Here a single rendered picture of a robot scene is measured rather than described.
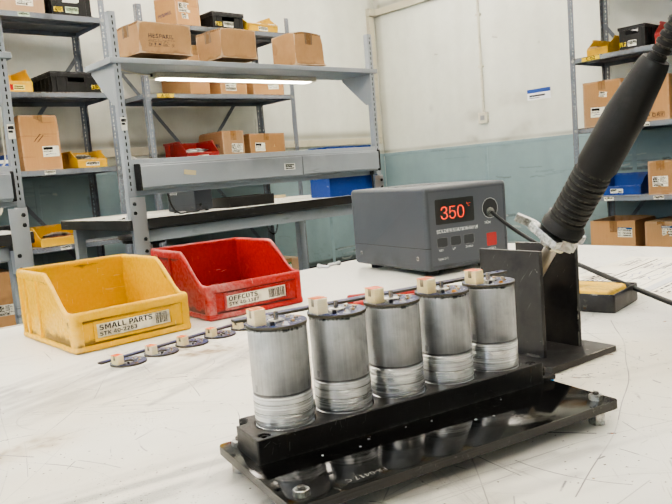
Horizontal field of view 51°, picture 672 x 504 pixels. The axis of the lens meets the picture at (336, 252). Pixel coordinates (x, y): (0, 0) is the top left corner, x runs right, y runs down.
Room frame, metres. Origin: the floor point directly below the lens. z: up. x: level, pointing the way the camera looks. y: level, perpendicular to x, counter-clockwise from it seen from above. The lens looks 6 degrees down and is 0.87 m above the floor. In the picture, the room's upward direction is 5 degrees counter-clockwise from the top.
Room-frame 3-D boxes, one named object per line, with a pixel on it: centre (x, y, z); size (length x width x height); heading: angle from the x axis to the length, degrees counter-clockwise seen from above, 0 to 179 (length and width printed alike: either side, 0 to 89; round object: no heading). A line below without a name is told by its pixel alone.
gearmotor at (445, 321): (0.32, -0.05, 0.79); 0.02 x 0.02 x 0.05
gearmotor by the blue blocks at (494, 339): (0.34, -0.07, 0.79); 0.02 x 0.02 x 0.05
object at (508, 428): (0.29, -0.03, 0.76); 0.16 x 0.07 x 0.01; 119
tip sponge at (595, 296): (0.56, -0.19, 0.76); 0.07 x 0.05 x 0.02; 50
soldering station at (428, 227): (0.83, -0.11, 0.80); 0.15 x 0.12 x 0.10; 29
